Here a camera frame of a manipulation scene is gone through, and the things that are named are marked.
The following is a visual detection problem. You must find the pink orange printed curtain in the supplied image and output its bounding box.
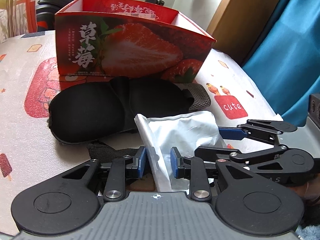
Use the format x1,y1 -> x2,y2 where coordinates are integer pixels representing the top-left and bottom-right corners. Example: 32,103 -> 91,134
0,0 -> 37,42

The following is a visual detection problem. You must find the black sleep eye mask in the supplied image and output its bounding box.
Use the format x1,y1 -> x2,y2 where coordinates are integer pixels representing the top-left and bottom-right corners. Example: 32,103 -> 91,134
48,77 -> 195,145

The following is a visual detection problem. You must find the white plastic pouch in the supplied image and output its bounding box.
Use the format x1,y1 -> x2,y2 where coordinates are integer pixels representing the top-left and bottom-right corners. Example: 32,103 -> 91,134
135,111 -> 226,192

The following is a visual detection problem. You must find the right hand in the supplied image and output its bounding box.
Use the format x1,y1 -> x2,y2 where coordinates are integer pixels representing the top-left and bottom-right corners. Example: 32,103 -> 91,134
293,180 -> 319,200

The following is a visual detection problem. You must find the black mesh pad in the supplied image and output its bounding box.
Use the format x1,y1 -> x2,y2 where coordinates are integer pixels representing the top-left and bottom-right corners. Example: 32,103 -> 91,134
87,83 -> 211,163

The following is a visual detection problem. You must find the red strawberry cardboard box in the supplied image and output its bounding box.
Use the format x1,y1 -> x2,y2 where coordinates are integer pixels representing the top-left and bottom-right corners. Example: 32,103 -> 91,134
55,0 -> 215,83

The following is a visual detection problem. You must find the blue curtain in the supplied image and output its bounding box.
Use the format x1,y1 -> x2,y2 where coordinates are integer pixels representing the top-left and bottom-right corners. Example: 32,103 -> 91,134
243,0 -> 319,126

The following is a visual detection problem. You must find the brown wooden door frame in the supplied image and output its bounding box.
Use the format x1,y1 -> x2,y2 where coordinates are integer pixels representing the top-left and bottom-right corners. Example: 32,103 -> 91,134
207,0 -> 279,65

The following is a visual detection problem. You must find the printed white table mat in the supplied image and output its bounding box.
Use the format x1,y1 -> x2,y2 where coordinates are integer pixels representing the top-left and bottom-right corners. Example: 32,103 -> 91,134
1,31 -> 281,235

